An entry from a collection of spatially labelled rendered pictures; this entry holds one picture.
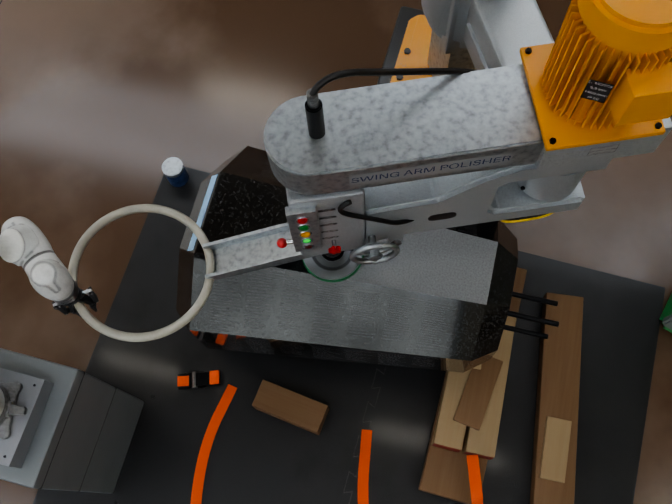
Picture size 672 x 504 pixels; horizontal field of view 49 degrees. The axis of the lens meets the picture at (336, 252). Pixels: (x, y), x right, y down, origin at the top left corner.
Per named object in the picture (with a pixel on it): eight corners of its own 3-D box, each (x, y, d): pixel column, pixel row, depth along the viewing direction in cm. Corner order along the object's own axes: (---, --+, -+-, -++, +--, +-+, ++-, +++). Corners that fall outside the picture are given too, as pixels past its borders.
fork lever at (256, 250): (398, 189, 238) (395, 183, 234) (409, 244, 232) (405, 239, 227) (207, 238, 255) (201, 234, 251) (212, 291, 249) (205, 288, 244)
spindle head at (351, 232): (404, 180, 236) (412, 109, 194) (416, 244, 229) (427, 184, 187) (293, 196, 236) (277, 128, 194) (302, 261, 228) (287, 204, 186)
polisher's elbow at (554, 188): (503, 154, 221) (516, 122, 203) (564, 138, 222) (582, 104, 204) (526, 210, 215) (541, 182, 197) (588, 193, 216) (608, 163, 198)
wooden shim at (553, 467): (546, 416, 306) (547, 416, 304) (571, 421, 304) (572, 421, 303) (539, 477, 298) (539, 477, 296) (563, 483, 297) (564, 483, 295)
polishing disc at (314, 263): (298, 227, 260) (298, 226, 259) (357, 218, 260) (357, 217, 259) (306, 284, 253) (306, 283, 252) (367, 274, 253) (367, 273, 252)
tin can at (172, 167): (175, 165, 360) (168, 153, 347) (192, 173, 358) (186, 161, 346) (164, 182, 357) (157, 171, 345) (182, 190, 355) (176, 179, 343)
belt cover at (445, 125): (622, 76, 196) (644, 38, 180) (648, 159, 188) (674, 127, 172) (266, 127, 195) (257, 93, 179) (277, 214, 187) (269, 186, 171)
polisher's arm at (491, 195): (555, 166, 240) (600, 84, 194) (573, 231, 232) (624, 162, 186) (332, 198, 239) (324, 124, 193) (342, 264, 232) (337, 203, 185)
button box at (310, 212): (321, 240, 216) (315, 201, 190) (322, 248, 215) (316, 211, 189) (294, 244, 216) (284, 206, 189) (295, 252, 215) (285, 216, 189)
